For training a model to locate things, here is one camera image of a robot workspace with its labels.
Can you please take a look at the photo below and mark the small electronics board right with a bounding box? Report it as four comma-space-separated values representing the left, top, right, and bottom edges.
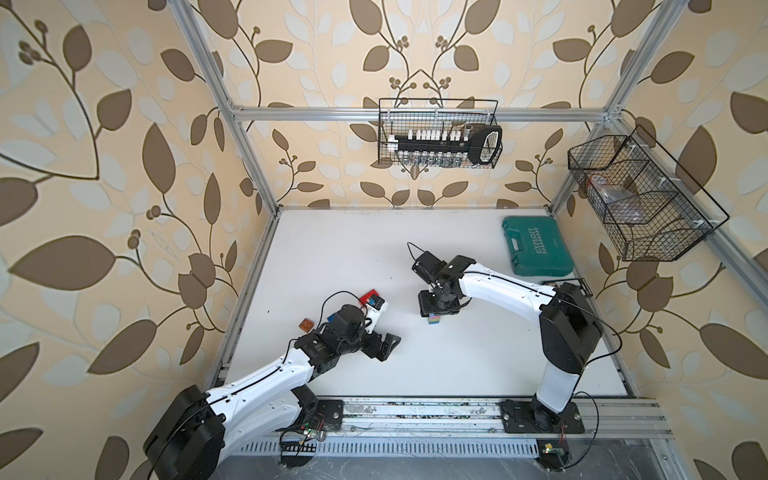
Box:
536, 440, 570, 472

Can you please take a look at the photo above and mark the horizontal aluminium frame bar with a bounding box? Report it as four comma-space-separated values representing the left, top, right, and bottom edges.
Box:
230, 106, 610, 124

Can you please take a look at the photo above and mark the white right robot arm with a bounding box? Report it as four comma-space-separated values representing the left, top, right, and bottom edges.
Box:
412, 253, 602, 415

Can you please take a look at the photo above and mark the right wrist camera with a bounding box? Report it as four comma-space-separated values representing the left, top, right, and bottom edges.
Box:
411, 251, 476, 286

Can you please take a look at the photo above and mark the plastic bag in basket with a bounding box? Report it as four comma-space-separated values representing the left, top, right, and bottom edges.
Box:
589, 174, 645, 224

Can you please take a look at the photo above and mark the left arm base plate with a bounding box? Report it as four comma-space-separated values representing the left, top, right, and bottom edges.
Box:
299, 399, 344, 432

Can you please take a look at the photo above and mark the small electronics board left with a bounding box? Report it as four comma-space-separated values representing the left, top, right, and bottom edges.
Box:
278, 417, 327, 469

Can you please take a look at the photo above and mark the small electronics board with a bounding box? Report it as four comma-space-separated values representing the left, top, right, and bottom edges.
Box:
536, 440, 570, 472
278, 417, 327, 469

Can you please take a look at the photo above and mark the red lego brick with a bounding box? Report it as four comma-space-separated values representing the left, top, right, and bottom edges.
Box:
360, 289, 380, 309

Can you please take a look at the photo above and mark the aluminium frame post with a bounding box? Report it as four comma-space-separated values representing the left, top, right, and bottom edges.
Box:
605, 0, 687, 118

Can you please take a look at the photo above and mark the black wire basket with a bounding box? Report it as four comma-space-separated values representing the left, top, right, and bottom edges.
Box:
377, 97, 503, 170
567, 125, 730, 262

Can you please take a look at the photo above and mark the green plastic tool case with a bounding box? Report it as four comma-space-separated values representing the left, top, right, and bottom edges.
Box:
502, 216, 574, 277

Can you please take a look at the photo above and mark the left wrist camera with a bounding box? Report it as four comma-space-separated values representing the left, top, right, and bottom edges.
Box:
361, 290, 388, 333

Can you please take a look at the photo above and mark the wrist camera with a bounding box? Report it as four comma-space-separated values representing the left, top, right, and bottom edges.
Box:
411, 251, 476, 286
361, 290, 388, 333

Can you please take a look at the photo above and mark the black charging board with connectors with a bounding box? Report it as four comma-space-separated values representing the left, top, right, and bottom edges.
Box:
542, 277, 594, 298

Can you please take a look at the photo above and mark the small brown waffle piece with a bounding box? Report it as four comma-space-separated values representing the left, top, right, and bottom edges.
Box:
299, 318, 315, 333

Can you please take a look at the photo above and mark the black wire basket right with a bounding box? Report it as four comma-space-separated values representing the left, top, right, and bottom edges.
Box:
567, 125, 730, 262

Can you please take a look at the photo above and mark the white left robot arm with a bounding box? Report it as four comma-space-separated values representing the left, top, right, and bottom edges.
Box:
143, 296, 401, 479

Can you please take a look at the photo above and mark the black wire basket centre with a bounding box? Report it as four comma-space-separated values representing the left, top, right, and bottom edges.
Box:
377, 97, 503, 170

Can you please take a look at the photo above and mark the black socket set holder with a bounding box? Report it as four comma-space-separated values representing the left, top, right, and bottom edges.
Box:
382, 124, 503, 168

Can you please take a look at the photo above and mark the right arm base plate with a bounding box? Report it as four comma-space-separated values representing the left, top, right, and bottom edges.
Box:
499, 399, 585, 435

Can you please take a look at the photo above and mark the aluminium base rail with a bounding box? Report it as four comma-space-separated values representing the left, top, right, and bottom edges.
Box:
173, 395, 673, 440

